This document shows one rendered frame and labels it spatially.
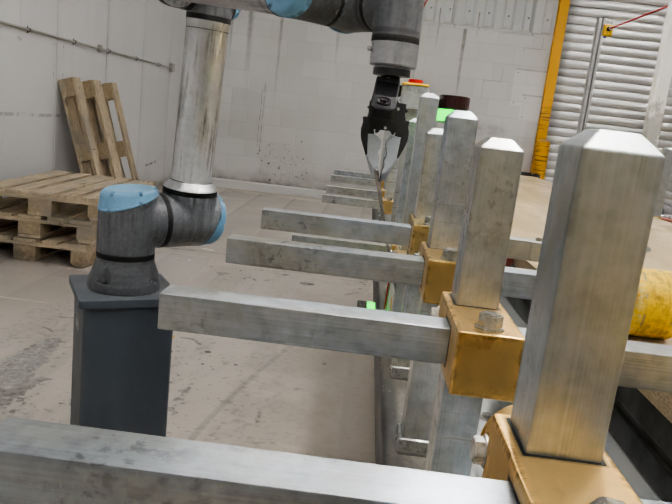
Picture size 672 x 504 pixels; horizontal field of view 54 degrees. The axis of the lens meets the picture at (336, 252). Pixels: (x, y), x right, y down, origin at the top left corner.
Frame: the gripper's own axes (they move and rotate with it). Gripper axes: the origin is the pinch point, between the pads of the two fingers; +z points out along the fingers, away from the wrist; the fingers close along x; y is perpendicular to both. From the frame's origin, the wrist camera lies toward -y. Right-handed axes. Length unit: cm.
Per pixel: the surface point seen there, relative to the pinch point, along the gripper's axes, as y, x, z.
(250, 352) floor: 161, 46, 102
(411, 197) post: 1.0, -6.7, 3.7
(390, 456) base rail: -51, -4, 31
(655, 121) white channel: 133, -105, -21
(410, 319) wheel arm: -77, -2, 5
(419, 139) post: 1.1, -6.8, -7.5
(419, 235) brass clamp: -31.3, -6.1, 5.5
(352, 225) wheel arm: -27.7, 3.9, 5.7
